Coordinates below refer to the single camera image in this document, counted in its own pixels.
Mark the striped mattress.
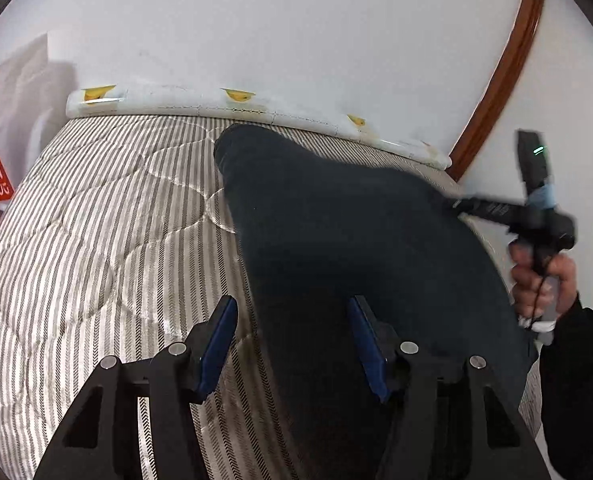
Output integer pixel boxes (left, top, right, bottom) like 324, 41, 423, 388
0, 112, 545, 480

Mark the black cable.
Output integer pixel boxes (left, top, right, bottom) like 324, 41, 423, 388
518, 253, 558, 331

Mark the person's right hand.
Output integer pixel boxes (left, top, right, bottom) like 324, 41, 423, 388
508, 240, 577, 318

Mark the black sleeve forearm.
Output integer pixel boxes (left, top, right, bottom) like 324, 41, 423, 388
539, 300, 593, 479

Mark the white Miniso plastic bag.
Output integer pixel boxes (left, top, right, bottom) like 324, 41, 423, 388
0, 34, 77, 211

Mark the black sweatshirt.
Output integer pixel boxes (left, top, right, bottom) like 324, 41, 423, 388
214, 125, 548, 479

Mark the brown wooden door frame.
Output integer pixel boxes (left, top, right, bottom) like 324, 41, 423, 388
447, 0, 545, 181

